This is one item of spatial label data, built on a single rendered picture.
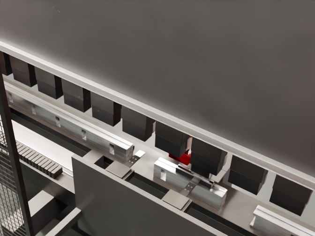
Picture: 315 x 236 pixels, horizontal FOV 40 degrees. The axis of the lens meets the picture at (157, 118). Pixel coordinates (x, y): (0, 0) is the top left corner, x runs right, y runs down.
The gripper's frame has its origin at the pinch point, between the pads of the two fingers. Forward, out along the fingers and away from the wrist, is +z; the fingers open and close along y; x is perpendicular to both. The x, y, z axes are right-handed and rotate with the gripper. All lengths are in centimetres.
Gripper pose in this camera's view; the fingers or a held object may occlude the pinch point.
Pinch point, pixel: (185, 153)
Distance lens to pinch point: 263.2
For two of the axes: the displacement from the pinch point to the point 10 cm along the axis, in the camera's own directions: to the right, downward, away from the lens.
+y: 7.0, -3.4, 6.3
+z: -1.1, 8.2, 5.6
